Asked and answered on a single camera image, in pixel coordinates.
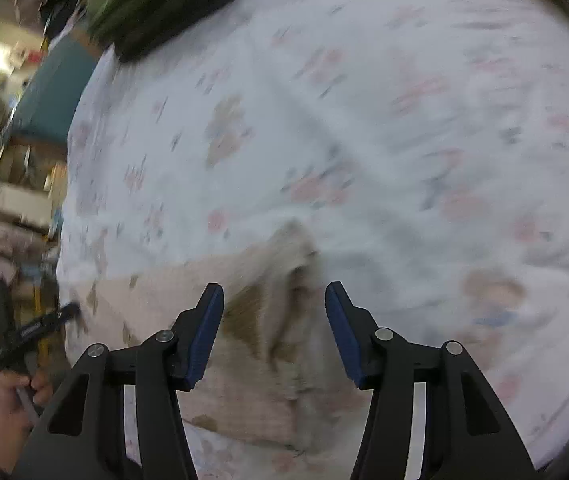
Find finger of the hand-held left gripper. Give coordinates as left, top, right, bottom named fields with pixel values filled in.
left=18, top=302, right=83, bottom=343
left=0, top=279, right=18, bottom=347

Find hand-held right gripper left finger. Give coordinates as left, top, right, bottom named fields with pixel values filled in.
left=12, top=282, right=225, bottom=480

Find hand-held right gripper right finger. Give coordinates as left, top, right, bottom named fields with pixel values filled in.
left=325, top=281, right=537, bottom=480

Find pink bear print pants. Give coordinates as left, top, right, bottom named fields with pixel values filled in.
left=64, top=220, right=371, bottom=453

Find stack of folded pants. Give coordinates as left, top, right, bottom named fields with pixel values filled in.
left=86, top=0, right=254, bottom=64

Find person's left hand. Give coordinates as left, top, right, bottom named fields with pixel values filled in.
left=0, top=366, right=56, bottom=442

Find teal padded board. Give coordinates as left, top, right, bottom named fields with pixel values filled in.
left=10, top=30, right=111, bottom=147

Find white floral bed sheet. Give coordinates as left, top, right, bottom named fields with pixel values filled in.
left=57, top=0, right=569, bottom=480

